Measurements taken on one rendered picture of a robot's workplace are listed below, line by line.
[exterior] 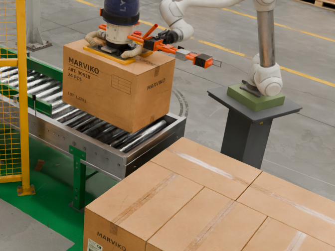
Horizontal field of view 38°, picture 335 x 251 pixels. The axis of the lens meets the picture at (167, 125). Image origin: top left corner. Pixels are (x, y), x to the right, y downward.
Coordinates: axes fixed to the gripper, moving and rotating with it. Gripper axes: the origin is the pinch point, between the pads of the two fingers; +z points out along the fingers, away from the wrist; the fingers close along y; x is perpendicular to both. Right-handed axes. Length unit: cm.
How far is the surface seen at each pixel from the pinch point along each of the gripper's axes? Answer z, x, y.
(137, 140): 5, 2, 67
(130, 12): 4.4, 16.1, -16.2
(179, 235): 65, -68, 66
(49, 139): 34, 53, 75
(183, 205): 43, -57, 66
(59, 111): 12, 65, 66
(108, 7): 10.3, 28.0, -17.2
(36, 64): -22, 123, 59
